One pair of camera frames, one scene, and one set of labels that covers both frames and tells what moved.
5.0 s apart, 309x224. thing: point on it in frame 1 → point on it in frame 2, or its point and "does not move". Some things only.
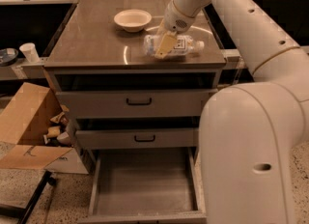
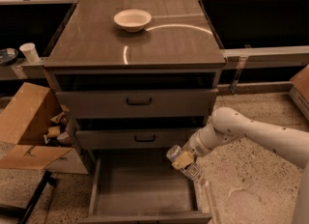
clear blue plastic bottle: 184,45 → 192,171
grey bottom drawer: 147,185 does not move
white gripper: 175,20 → 197,148
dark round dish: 8,56 does not move
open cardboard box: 37,133 does not move
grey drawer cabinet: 131,112 does not move
